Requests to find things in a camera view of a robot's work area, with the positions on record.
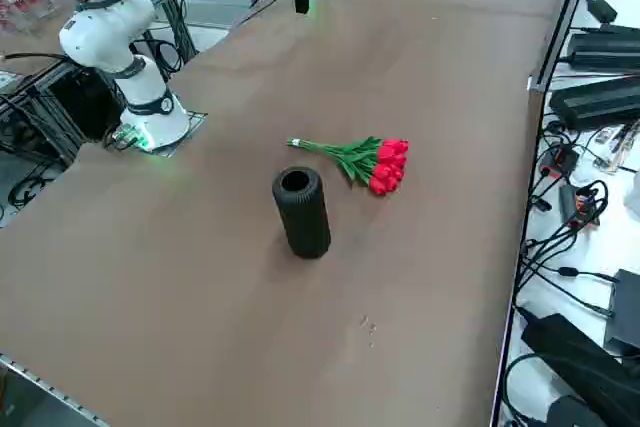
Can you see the red tulip bouquet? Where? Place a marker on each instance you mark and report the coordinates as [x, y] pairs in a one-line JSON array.
[[390, 167]]

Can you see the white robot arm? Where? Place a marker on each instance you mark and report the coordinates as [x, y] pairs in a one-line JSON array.
[[110, 22]]

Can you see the black ribbed vase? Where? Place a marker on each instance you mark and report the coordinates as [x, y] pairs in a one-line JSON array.
[[305, 227]]

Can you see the black computer case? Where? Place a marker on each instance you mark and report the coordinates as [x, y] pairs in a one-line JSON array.
[[85, 102]]

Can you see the small black power adapter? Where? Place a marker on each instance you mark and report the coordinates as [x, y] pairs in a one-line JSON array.
[[602, 9]]

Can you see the long black power brick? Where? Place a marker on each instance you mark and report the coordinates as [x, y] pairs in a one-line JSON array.
[[605, 49], [595, 102]]

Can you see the orange black power strip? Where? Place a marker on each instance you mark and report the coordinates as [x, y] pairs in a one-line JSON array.
[[560, 162]]

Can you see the small black adapter block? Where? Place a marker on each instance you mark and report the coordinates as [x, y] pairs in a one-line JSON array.
[[567, 202]]

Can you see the black flat box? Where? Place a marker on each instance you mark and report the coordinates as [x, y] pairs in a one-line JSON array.
[[625, 312]]

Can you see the large black power brick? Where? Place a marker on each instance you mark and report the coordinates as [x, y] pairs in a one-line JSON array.
[[575, 357]]

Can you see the aluminium frame post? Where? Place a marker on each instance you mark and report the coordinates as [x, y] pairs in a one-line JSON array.
[[562, 22]]

